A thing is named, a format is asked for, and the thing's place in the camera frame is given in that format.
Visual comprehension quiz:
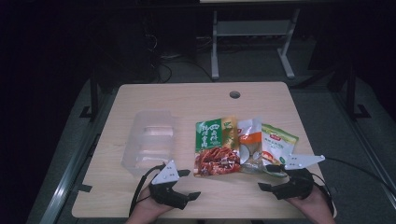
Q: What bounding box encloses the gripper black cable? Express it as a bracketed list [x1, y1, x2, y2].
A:
[311, 157, 396, 216]
[128, 164, 166, 217]

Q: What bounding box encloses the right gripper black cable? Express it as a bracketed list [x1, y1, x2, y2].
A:
[311, 157, 396, 216]

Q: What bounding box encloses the green seasoning packet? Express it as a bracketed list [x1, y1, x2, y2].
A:
[194, 116, 242, 177]

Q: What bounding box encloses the clear plastic container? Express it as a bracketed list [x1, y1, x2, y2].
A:
[120, 110, 176, 177]

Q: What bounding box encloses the white metal table frame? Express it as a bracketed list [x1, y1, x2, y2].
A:
[210, 8, 302, 81]

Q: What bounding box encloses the white packet with green edge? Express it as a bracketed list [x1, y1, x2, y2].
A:
[261, 123, 300, 179]

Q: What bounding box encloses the person's right hand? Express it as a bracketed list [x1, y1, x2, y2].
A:
[286, 186, 337, 220]

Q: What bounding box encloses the aluminium frame rail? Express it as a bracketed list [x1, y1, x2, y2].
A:
[38, 90, 120, 224]
[331, 91, 396, 202]

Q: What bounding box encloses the person's left hand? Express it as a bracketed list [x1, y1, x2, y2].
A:
[130, 185, 176, 223]

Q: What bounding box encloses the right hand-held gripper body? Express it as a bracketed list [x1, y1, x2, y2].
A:
[270, 153, 326, 201]

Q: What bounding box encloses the black metal stand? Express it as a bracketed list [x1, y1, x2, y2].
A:
[345, 66, 372, 119]
[78, 69, 104, 120]

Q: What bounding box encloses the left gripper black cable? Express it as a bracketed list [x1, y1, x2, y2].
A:
[128, 164, 166, 217]

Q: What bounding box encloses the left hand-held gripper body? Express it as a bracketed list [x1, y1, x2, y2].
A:
[148, 160, 191, 210]

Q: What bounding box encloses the black floor cable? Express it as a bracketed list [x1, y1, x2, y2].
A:
[157, 60, 216, 83]

